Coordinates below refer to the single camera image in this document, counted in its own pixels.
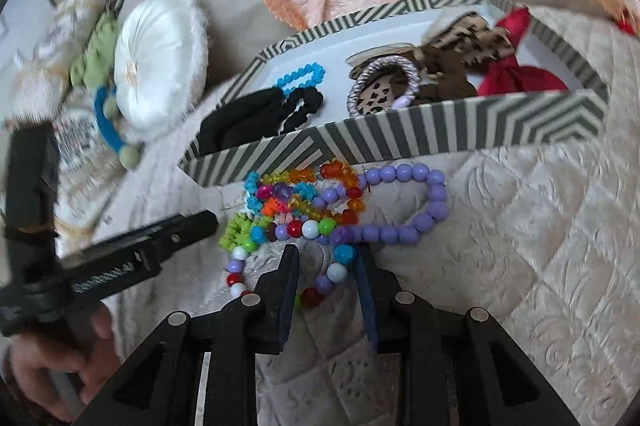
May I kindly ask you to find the green plush toy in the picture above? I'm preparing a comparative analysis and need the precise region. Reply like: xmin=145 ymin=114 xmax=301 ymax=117
xmin=70 ymin=14 xmax=120 ymax=90

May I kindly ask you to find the beige quilted bedspread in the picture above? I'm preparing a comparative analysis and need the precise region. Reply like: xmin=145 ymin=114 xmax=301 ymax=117
xmin=0 ymin=71 xmax=640 ymax=426

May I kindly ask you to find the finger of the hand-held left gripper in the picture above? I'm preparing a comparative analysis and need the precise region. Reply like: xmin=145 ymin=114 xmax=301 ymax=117
xmin=57 ymin=210 xmax=219 ymax=302

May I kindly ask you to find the purple bead bracelet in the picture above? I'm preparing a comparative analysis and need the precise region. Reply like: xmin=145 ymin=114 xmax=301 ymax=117
xmin=320 ymin=163 xmax=449 ymax=244

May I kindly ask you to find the black knitted cloth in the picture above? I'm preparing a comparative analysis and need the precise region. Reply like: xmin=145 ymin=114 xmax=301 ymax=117
xmin=197 ymin=86 xmax=283 ymax=154

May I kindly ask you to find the blue bead bracelet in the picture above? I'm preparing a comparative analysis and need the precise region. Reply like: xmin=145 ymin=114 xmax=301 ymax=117
xmin=274 ymin=63 xmax=326 ymax=100

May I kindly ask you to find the silver glitter hair tie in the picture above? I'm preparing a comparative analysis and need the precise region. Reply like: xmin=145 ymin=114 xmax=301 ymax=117
xmin=347 ymin=56 xmax=420 ymax=118

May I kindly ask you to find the leopard print bow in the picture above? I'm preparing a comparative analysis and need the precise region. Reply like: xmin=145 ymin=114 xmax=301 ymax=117
xmin=350 ymin=9 xmax=516 ymax=117

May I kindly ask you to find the green spiky bracelet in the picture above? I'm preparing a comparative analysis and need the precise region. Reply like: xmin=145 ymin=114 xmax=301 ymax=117
xmin=218 ymin=213 xmax=271 ymax=252

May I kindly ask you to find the red bow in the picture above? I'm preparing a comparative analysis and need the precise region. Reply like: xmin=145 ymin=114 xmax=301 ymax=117
xmin=477 ymin=6 xmax=568 ymax=97

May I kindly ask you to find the black scrunchie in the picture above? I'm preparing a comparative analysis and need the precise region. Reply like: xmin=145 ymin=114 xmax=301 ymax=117
xmin=272 ymin=85 xmax=325 ymax=136

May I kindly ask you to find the white round satin pillow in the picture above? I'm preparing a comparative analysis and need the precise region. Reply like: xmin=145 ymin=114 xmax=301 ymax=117
xmin=114 ymin=0 xmax=210 ymax=129

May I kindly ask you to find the black white striped box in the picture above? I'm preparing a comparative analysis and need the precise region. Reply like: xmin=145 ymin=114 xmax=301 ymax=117
xmin=177 ymin=0 xmax=610 ymax=187

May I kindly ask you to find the blue headband with green pompoms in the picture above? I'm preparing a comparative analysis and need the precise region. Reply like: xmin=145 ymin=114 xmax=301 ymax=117
xmin=94 ymin=85 xmax=143 ymax=170

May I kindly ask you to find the brown scrunchie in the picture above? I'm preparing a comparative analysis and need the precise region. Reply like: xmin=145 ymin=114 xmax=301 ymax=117
xmin=410 ymin=46 xmax=478 ymax=104

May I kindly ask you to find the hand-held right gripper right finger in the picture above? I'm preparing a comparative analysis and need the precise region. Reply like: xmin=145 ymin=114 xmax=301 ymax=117
xmin=352 ymin=242 xmax=556 ymax=426

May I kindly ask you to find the person's left hand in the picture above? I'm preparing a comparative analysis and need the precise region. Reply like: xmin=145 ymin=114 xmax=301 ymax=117
xmin=0 ymin=303 xmax=123 ymax=422

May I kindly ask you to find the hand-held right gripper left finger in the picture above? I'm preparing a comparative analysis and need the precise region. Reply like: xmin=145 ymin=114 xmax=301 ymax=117
xmin=82 ymin=243 xmax=301 ymax=426

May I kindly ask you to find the small red fabric piece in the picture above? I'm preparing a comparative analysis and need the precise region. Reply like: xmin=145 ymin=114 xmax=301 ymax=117
xmin=616 ymin=9 xmax=640 ymax=36

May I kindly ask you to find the multicolour crystal bracelet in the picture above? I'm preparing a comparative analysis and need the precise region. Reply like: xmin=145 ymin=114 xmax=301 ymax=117
xmin=257 ymin=159 xmax=366 ymax=227

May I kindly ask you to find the multicolour round bead necklace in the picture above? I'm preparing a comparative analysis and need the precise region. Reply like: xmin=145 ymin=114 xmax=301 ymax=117
xmin=225 ymin=216 xmax=358 ymax=309

